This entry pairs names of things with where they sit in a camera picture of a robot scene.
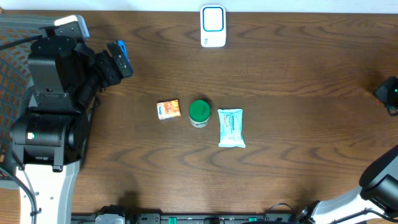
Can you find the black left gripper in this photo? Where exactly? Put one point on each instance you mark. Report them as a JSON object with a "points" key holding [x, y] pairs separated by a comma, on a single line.
{"points": [[107, 76]]}

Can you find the orange tissue pack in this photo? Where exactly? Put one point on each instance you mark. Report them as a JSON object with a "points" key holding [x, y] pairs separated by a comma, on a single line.
{"points": [[168, 109]]}

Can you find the green lid white jar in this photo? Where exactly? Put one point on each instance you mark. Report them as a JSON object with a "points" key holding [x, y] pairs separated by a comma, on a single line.
{"points": [[199, 113]]}

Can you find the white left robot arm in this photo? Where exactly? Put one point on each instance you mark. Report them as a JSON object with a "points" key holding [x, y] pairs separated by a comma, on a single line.
{"points": [[49, 140]]}

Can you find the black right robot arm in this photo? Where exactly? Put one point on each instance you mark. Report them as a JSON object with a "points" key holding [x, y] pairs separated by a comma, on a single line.
{"points": [[374, 198]]}

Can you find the white barcode scanner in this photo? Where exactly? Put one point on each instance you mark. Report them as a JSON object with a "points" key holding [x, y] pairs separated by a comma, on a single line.
{"points": [[212, 26]]}

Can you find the grey plastic basket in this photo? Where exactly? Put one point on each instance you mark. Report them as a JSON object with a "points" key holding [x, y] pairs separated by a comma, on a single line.
{"points": [[15, 75]]}

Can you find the light green wet wipes pack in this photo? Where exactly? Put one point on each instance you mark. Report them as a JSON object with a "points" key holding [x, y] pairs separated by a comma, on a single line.
{"points": [[231, 128]]}

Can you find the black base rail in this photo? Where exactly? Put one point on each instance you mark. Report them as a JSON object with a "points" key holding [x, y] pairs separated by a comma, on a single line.
{"points": [[119, 214]]}

